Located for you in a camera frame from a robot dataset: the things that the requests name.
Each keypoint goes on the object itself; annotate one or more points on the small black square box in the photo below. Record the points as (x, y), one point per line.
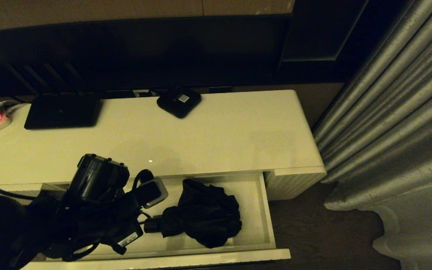
(178, 101)

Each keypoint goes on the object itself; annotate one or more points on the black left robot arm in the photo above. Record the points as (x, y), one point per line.
(51, 217)

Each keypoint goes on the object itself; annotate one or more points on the white tv cabinet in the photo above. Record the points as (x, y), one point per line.
(238, 131)

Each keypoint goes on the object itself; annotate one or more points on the cream white ribbed drawer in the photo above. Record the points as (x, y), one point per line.
(253, 210)

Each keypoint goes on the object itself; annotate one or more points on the black television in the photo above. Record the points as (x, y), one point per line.
(144, 56)

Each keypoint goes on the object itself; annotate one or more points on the dark framed wall panel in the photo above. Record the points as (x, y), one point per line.
(313, 33)

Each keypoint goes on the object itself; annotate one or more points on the black wifi router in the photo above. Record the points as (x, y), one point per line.
(60, 111)

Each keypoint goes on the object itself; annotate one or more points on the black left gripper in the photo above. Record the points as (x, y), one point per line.
(122, 221)

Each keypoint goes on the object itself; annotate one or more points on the grey pleated curtain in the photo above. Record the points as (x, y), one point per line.
(388, 131)

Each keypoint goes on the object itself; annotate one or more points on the black umbrella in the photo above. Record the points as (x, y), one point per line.
(204, 217)

